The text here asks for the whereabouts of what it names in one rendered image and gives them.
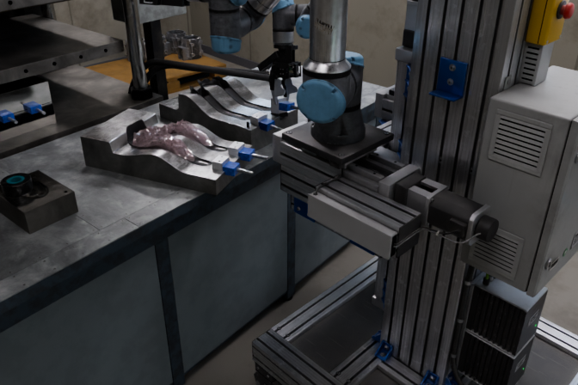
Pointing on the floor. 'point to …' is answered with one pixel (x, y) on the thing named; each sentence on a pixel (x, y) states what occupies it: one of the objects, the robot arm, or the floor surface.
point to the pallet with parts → (175, 40)
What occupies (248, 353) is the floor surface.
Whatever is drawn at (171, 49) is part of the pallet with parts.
